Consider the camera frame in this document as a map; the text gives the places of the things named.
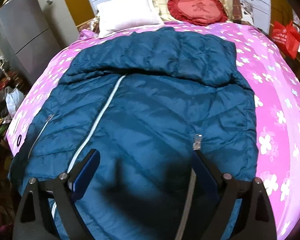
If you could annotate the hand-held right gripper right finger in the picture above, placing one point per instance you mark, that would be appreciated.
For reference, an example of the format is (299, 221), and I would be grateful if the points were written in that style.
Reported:
(202, 170)

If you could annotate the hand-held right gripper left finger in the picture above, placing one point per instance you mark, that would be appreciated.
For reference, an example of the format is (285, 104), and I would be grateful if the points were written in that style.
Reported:
(88, 172)

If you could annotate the teal puffer jacket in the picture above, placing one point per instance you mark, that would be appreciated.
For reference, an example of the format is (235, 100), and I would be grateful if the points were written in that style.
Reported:
(140, 120)

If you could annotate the pink floral bed sheet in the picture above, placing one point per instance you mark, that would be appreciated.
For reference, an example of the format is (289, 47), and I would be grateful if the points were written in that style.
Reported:
(272, 105)

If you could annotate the white plastic bag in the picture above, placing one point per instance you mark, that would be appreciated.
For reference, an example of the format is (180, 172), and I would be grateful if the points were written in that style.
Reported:
(13, 99)

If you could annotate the grey refrigerator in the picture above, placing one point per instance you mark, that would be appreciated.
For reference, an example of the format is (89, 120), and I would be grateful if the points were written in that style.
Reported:
(35, 37)

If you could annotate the brown floral cloth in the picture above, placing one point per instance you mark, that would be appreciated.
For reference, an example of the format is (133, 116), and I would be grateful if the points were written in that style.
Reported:
(90, 26)

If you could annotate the red shopping bag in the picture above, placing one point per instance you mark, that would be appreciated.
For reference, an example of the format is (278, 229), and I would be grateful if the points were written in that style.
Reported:
(286, 37)

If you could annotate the red heart-shaped cushion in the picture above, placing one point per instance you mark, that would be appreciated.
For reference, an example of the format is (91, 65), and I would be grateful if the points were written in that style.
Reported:
(197, 8)

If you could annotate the white pillow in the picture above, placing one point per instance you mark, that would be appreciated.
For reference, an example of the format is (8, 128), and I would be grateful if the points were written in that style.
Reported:
(128, 12)

